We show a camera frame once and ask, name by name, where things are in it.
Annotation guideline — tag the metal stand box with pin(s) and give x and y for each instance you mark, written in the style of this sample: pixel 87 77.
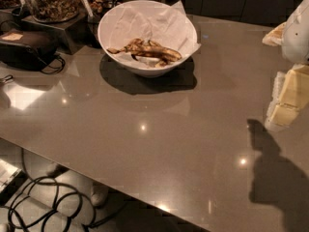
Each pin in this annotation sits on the metal stand box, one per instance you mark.
pixel 71 35

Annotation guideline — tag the brown banana peel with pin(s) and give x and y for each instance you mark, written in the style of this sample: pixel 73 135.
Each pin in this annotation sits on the brown banana peel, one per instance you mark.
pixel 149 49

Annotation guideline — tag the white paper liner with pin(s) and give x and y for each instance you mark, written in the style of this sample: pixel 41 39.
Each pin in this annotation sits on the white paper liner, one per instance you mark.
pixel 151 36

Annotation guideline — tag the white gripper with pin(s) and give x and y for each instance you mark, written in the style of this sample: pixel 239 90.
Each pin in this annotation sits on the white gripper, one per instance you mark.
pixel 296 33

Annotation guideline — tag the white table leg foot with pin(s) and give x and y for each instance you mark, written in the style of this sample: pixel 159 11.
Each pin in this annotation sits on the white table leg foot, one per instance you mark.
pixel 99 194

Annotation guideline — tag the white bowl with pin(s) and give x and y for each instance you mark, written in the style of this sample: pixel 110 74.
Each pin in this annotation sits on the white bowl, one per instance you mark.
pixel 147 20

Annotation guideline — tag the black device with cable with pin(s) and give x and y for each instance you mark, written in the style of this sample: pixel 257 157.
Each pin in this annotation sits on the black device with cable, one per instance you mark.
pixel 33 51

